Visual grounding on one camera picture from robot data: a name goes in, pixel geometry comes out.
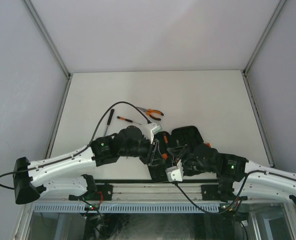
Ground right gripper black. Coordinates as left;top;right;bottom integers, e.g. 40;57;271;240
167;145;216;174

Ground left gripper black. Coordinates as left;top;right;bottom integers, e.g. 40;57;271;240
119;134;165;167

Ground black plastic tool case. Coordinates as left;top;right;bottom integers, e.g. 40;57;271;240
148;125;204;183

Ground long nose pliers orange handles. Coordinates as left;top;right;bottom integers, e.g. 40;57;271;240
136;106;164;121

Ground small screwdriver orange black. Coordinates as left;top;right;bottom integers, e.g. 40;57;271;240
117;116;142;125

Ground claw hammer orange black handle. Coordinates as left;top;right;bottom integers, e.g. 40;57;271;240
104;109;115;136

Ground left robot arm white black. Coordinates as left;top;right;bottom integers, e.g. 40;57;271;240
13;123;161;205

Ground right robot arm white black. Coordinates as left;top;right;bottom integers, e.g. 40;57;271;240
165;143;296;207

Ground right camera black cable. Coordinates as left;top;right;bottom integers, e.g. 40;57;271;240
174;181;248;215

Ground camera black cable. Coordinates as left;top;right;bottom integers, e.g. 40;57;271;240
0;101;153;191
174;181;248;215

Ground aluminium front rail frame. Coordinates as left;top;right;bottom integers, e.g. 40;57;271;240
37;181;263;202

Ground left camera black cable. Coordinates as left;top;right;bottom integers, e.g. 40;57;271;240
0;101;153;191

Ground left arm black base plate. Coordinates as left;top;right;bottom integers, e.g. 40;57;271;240
85;183;113;201

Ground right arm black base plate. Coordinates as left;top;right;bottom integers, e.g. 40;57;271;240
201;184;228;202

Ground grey slotted cable duct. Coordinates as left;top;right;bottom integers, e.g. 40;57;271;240
33;203;220;214

